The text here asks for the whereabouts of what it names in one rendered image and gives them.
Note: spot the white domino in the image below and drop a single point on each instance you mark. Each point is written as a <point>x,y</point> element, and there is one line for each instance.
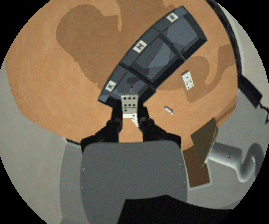
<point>135,121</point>
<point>187,79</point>
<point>129,104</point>

